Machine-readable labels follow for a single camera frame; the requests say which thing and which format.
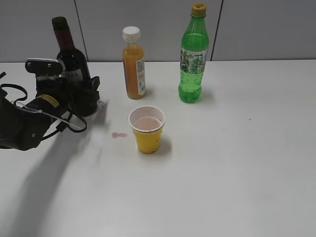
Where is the spilled red wine stain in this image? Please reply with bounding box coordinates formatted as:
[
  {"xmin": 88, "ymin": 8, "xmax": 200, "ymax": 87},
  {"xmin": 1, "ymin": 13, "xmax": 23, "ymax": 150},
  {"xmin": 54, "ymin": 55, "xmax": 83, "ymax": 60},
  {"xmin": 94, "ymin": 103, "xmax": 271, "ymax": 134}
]
[{"xmin": 112, "ymin": 132, "xmax": 127, "ymax": 138}]

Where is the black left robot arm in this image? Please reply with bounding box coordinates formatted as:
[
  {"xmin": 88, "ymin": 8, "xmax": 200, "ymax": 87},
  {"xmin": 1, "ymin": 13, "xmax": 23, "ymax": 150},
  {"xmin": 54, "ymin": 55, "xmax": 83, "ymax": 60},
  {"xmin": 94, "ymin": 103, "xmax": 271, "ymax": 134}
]
[{"xmin": 0, "ymin": 76, "xmax": 100, "ymax": 151}]

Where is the red wine bottle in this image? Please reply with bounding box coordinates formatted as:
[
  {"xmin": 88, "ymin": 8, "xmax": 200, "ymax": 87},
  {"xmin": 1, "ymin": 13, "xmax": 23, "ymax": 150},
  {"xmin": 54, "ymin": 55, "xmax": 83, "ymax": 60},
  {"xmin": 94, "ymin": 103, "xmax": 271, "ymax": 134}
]
[{"xmin": 52, "ymin": 16, "xmax": 92, "ymax": 84}]

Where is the yellow paper cup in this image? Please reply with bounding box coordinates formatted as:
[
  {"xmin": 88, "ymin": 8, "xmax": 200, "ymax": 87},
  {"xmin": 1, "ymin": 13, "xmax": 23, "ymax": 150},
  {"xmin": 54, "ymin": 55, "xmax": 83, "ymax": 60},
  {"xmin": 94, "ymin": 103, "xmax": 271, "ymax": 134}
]
[{"xmin": 128, "ymin": 106, "xmax": 165, "ymax": 154}]

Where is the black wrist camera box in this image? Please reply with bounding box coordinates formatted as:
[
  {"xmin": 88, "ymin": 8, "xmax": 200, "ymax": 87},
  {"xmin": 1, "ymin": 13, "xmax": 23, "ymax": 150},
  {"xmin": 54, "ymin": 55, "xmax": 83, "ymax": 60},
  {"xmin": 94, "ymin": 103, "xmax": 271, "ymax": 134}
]
[{"xmin": 25, "ymin": 58, "xmax": 66, "ymax": 77}]

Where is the black cable with white tie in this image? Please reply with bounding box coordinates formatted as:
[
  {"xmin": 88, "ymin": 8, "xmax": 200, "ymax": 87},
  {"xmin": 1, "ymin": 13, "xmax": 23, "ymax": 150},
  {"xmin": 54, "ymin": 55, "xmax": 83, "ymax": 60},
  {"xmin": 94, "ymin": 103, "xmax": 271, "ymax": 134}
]
[{"xmin": 0, "ymin": 71, "xmax": 87, "ymax": 145}]

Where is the orange juice bottle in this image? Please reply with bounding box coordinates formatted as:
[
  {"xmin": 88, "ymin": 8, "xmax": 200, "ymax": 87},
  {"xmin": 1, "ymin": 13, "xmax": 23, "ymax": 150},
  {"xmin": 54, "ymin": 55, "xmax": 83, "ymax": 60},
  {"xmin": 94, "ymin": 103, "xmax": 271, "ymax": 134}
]
[{"xmin": 122, "ymin": 26, "xmax": 146, "ymax": 100}]

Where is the green plastic soda bottle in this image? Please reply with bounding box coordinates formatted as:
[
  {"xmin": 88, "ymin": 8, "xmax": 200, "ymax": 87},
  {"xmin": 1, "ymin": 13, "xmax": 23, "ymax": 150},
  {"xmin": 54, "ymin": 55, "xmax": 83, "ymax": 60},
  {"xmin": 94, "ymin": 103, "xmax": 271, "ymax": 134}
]
[{"xmin": 178, "ymin": 3, "xmax": 209, "ymax": 103}]

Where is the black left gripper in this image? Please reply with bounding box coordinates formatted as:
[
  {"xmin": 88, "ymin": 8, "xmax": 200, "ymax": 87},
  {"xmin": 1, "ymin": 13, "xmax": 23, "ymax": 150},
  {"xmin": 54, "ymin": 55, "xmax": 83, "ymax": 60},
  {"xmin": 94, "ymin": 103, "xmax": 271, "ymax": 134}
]
[{"xmin": 26, "ymin": 76, "xmax": 100, "ymax": 121}]

